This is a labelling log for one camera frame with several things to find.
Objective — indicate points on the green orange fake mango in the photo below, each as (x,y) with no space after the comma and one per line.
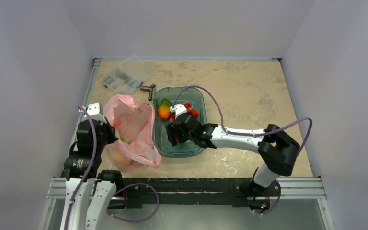
(164,109)

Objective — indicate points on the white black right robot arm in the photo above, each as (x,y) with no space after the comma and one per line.
(278,150)

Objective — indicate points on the aluminium frame rail left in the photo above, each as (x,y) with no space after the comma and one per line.
(87,93)

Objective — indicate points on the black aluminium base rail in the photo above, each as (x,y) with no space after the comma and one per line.
(237,192)

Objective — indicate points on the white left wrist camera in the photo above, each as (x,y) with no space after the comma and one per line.
(94,110)

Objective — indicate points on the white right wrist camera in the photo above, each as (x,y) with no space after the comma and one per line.
(177,110)

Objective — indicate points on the clear plastic screw organizer box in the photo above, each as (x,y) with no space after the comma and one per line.
(127,76)

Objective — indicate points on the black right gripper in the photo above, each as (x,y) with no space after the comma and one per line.
(176,131)

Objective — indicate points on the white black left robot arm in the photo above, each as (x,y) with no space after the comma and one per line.
(88,192)

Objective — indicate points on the red fake strawberry bunch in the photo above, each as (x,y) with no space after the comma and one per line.
(191,109)

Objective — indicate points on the pink plastic bag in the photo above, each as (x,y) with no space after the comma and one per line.
(133,122)

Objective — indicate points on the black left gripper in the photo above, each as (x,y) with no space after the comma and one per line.
(111,130)

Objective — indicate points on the teal transparent plastic tray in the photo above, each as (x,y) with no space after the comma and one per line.
(160,139)

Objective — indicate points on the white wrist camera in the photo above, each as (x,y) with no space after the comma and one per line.
(94,110)
(177,110)

